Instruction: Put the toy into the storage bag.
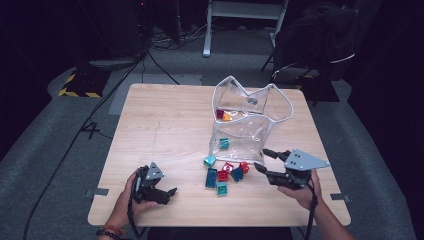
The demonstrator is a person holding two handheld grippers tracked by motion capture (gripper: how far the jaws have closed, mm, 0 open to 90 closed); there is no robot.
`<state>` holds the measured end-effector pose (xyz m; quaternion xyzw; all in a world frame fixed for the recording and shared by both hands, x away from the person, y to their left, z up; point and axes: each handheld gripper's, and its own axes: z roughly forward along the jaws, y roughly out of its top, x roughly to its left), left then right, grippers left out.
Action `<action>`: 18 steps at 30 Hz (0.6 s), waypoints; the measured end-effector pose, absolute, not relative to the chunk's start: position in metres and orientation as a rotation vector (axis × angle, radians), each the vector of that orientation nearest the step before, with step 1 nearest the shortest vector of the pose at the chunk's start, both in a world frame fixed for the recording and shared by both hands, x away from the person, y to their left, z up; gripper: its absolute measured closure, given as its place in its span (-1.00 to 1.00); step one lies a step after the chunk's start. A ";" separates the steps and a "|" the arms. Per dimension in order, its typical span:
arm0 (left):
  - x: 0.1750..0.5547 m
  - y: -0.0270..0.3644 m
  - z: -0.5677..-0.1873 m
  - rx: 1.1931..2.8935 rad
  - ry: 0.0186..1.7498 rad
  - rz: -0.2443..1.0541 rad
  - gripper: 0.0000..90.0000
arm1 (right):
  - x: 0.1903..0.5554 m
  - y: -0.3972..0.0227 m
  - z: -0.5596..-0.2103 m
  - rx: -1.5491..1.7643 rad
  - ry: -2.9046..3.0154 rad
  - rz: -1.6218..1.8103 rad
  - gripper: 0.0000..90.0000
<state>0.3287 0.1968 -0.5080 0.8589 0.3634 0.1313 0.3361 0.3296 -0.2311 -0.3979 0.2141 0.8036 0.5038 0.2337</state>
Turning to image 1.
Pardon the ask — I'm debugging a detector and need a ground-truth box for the long black floor cable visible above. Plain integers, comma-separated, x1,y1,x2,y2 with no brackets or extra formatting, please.
22,49,148,240

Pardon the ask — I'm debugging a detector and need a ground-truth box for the hand-held gripper black cable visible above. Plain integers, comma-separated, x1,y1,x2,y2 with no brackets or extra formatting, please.
304,179,318,240
127,199,148,239

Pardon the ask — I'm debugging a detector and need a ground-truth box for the left hand-held gripper black cable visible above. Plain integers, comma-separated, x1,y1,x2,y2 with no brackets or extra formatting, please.
127,199,148,239

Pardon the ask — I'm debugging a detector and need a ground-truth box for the grey tape piece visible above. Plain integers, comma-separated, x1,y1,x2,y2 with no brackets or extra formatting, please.
329,193,352,203
85,188,110,197

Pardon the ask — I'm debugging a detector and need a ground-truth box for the black chair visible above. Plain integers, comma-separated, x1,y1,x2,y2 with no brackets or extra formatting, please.
261,59,341,108

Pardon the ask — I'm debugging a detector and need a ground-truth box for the orange bracelet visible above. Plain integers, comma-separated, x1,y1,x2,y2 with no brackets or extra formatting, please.
101,224,126,236

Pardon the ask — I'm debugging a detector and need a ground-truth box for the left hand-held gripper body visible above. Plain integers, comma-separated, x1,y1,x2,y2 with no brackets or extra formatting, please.
132,162,165,204

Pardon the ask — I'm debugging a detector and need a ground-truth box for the bundle of floor cables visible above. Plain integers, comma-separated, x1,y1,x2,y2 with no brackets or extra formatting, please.
149,18,214,52

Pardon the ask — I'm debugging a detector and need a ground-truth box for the black beaded bracelet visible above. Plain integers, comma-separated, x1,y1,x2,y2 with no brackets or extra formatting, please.
96,229,122,240

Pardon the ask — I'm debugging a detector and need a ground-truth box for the person's right hand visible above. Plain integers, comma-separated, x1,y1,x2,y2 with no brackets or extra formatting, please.
278,169,323,211

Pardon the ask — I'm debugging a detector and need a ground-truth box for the black jacket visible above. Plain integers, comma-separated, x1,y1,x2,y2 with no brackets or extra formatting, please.
273,1,363,81

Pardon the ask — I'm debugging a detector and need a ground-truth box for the person's left hand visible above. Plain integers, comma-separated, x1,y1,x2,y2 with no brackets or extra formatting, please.
106,170,158,231

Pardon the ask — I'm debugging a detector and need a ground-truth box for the dark equipment rack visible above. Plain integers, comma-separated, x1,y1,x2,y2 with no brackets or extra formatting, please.
74,0,149,69

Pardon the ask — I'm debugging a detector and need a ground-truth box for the right hand-held gripper black cable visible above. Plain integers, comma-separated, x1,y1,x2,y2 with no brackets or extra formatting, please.
304,179,318,240

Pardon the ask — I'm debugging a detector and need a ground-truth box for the black yellow striped base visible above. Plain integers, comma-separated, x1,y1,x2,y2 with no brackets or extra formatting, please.
58,68,112,99

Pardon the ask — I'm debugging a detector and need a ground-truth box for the clear plastic bag white trim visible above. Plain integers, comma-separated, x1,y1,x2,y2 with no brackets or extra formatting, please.
208,75,295,166

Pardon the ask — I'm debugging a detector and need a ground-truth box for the white desk frame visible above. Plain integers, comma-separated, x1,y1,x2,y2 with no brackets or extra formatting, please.
202,0,290,58

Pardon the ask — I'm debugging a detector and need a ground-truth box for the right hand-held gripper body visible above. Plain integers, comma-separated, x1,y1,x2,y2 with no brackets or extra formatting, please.
268,148,331,191

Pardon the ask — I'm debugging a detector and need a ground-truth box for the small dark blue toy block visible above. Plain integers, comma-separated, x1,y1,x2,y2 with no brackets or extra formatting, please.
231,167,245,183

